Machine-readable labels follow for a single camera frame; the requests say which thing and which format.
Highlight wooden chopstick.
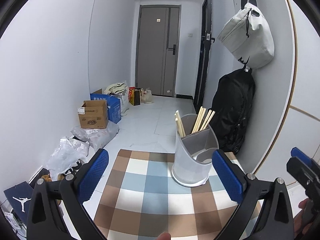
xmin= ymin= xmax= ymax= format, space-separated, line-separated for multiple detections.
xmin=191 ymin=106 xmax=203 ymax=133
xmin=200 ymin=109 xmax=215 ymax=131
xmin=193 ymin=106 xmax=206 ymax=133
xmin=175 ymin=113 xmax=183 ymax=138
xmin=175 ymin=110 xmax=186 ymax=138

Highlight white plastic utensil holder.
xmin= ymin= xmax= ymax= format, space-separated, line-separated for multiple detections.
xmin=171 ymin=113 xmax=219 ymax=187

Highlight right hand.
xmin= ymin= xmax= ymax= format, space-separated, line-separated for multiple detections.
xmin=293 ymin=198 xmax=311 ymax=237

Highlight left hand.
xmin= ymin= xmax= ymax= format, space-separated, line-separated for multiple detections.
xmin=156 ymin=232 xmax=171 ymax=240

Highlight brown shoes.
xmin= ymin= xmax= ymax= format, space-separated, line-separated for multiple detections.
xmin=41 ymin=172 xmax=65 ymax=182

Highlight blue Jordan shoe box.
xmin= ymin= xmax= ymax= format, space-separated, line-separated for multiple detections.
xmin=4 ymin=181 xmax=33 ymax=225

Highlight white plastic bag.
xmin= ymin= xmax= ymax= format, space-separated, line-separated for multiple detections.
xmin=44 ymin=137 xmax=89 ymax=181

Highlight black backpack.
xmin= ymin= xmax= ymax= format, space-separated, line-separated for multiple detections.
xmin=209 ymin=68 xmax=255 ymax=155

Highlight grey plastic mailer bag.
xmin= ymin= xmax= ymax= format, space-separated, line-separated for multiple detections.
xmin=71 ymin=121 xmax=119 ymax=151

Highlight checkered tablecloth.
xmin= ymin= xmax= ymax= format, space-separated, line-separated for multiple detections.
xmin=93 ymin=148 xmax=263 ymax=240

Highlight brown cardboard box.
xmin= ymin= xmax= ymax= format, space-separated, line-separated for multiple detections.
xmin=78 ymin=100 xmax=108 ymax=129

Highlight blue cardboard box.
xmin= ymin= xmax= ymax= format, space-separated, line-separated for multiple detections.
xmin=90 ymin=89 xmax=121 ymax=124

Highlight grey sling bag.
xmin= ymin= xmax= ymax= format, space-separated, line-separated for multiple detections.
xmin=217 ymin=2 xmax=274 ymax=69

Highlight beige cloth bag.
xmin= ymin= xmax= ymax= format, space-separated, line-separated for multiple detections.
xmin=104 ymin=81 xmax=129 ymax=95

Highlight red snack bag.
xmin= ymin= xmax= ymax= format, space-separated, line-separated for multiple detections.
xmin=129 ymin=87 xmax=141 ymax=106

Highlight beige plastic bag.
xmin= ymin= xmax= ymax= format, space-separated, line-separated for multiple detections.
xmin=140 ymin=88 xmax=153 ymax=103

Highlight grey entrance door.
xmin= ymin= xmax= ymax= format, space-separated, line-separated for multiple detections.
xmin=136 ymin=5 xmax=181 ymax=97

